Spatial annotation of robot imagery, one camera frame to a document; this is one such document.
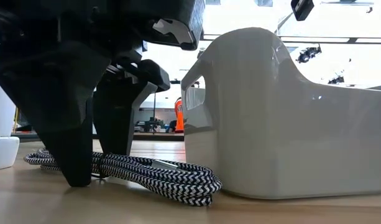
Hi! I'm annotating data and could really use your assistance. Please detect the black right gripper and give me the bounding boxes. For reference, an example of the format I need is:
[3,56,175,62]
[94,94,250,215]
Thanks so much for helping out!
[290,0,316,22]

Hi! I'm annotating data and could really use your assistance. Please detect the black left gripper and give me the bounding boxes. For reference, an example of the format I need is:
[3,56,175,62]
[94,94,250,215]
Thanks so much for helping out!
[0,0,206,74]

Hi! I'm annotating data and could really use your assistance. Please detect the black-white braided USB-C cable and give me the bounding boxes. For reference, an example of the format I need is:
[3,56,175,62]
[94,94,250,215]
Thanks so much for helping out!
[23,147,224,207]

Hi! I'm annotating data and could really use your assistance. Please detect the light grey plastic bin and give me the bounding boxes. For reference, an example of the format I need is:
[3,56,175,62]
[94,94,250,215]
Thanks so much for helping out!
[180,27,381,200]

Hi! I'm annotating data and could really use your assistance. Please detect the black horizontal beam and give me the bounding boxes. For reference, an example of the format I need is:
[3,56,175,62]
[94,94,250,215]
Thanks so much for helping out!
[201,34,381,44]

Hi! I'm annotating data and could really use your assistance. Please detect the black hanging device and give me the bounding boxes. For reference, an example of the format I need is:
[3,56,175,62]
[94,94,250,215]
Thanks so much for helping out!
[328,74,346,85]
[296,44,323,64]

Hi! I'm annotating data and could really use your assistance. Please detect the person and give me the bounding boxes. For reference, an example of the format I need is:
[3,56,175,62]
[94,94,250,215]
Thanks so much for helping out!
[173,96,185,134]

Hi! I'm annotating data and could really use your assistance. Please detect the white hexagonal plant pot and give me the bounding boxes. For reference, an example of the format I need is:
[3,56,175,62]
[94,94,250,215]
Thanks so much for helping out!
[0,77,21,172]

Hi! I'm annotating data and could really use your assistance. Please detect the black aluminium table frame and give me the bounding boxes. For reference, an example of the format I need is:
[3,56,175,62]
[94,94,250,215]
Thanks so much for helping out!
[11,131,185,142]

